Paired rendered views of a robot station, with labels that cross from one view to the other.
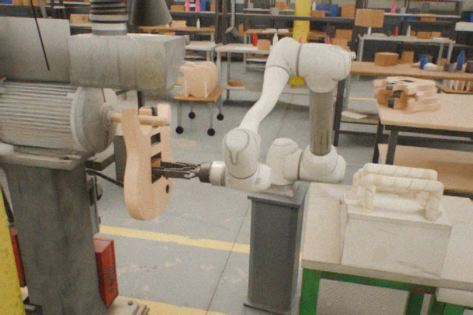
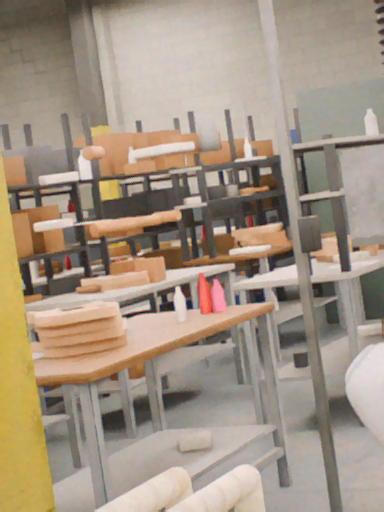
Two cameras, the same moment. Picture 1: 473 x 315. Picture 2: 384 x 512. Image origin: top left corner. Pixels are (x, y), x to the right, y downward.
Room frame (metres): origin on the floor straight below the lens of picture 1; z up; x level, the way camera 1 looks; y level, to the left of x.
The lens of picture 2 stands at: (1.47, -1.67, 1.51)
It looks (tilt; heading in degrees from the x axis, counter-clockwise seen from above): 3 degrees down; 105
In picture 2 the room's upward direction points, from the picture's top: 8 degrees counter-clockwise
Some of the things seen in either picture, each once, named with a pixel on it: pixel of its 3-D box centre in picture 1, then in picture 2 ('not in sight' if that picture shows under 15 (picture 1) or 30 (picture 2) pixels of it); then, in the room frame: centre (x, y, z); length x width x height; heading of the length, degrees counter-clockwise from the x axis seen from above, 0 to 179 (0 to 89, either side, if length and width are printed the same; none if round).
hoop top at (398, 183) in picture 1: (403, 183); (139, 503); (1.04, -0.43, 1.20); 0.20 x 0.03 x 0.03; 78
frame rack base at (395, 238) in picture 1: (390, 233); not in sight; (1.09, -0.44, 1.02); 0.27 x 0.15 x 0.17; 79
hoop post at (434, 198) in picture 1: (433, 202); not in sight; (1.02, -0.52, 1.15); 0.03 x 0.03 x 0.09
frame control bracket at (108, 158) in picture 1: (108, 157); not in sight; (1.60, 0.54, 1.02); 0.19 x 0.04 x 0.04; 169
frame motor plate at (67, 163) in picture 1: (43, 148); not in sight; (1.45, 0.72, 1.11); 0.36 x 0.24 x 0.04; 79
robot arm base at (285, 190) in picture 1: (276, 183); not in sight; (2.04, -0.19, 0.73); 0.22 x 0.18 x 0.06; 72
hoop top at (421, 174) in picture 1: (399, 171); (211, 502); (1.12, -0.45, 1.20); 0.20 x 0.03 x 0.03; 78
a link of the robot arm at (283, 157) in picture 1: (283, 159); not in sight; (2.03, -0.22, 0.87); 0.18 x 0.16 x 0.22; 71
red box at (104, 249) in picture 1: (85, 264); not in sight; (1.61, 0.69, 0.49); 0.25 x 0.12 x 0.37; 79
